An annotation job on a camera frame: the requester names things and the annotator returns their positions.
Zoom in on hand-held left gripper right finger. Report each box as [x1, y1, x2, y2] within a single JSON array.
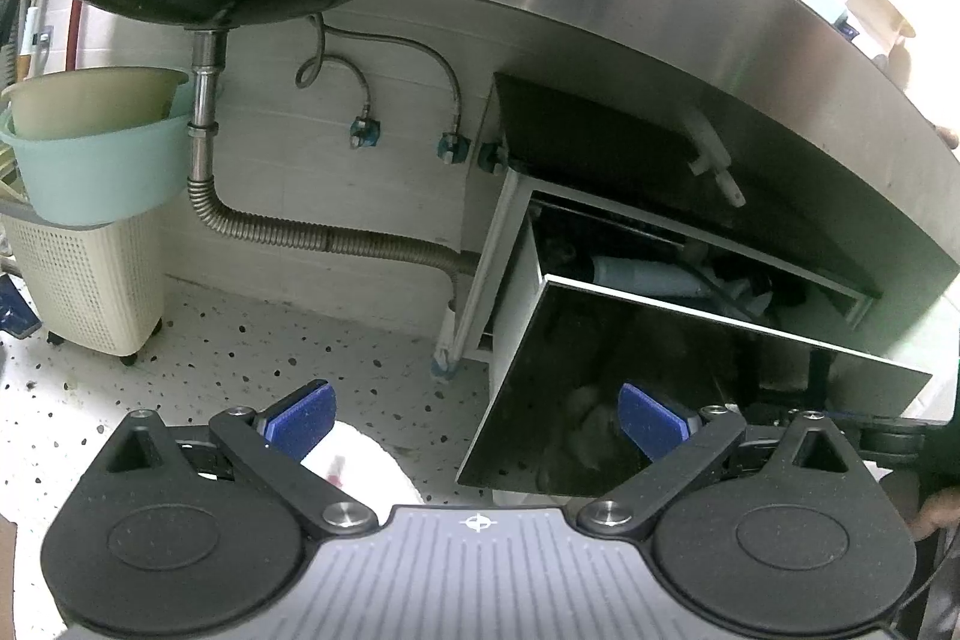
[[577, 383, 863, 540]]

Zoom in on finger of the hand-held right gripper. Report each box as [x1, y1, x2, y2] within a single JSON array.
[[823, 411, 927, 465]]

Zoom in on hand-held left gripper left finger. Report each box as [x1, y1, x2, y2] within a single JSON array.
[[103, 380, 380, 536]]

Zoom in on person's right hand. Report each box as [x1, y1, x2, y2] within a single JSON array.
[[910, 488, 960, 542]]

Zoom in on black glass cabinet door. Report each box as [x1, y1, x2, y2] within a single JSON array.
[[455, 275, 935, 507]]

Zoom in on white cloth on floor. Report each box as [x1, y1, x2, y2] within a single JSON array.
[[298, 421, 421, 507]]

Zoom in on white filter cartridge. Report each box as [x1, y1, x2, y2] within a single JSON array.
[[592, 256, 710, 298]]

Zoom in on black under-sink cabinet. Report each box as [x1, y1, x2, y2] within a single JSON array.
[[450, 71, 886, 386]]

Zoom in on white perforated plastic basket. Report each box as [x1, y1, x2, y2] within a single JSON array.
[[0, 201, 166, 365]]

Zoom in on white plastic pipe fitting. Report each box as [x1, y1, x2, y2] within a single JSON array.
[[681, 106, 746, 208]]

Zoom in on green angle valve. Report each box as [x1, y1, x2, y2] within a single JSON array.
[[434, 130, 471, 166], [348, 115, 384, 151]]

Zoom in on blue plastic object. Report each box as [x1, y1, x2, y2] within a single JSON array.
[[0, 275, 40, 339]]

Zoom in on teal plastic basin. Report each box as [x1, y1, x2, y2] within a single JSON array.
[[0, 85, 197, 227]]

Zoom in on chrome sink drain pipe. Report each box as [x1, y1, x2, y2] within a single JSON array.
[[186, 26, 227, 185]]

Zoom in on beige plastic basin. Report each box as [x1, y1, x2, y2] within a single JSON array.
[[1, 66, 192, 139]]

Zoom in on blue and white box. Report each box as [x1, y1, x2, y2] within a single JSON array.
[[805, 0, 861, 40]]

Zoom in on corrugated metal drain hose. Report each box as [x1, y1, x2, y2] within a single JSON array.
[[186, 173, 482, 285]]

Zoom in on braided metal water hose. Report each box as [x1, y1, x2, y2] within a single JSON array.
[[321, 26, 464, 140], [295, 12, 376, 124]]

